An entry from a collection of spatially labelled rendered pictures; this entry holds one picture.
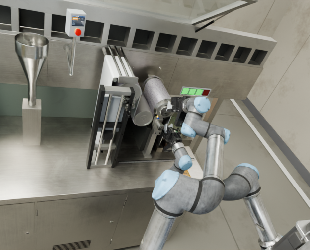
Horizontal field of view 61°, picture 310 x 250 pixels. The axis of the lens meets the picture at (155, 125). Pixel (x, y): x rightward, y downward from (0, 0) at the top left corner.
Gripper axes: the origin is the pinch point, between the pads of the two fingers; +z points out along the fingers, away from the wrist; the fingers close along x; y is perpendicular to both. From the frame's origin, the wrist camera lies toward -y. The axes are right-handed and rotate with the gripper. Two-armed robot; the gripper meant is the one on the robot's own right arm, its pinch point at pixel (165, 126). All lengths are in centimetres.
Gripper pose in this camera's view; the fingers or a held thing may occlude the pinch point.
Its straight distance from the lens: 171.4
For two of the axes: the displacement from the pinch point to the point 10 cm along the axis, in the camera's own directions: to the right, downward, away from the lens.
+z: -3.0, -6.6, 6.9
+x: -9.1, -0.2, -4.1
